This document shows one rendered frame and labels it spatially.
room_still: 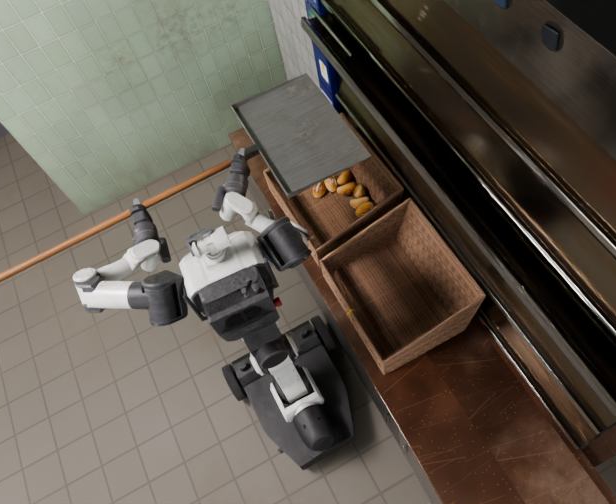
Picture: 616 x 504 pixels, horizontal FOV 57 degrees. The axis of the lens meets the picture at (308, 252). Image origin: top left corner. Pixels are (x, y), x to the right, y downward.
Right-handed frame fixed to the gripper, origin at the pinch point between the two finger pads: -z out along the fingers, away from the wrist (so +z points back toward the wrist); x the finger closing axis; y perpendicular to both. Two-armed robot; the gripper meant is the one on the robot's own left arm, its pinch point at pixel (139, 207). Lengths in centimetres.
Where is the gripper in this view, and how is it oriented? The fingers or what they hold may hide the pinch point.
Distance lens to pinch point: 229.8
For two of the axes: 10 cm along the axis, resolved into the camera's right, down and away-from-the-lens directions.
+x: 1.5, 4.9, 8.6
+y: 9.3, -3.6, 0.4
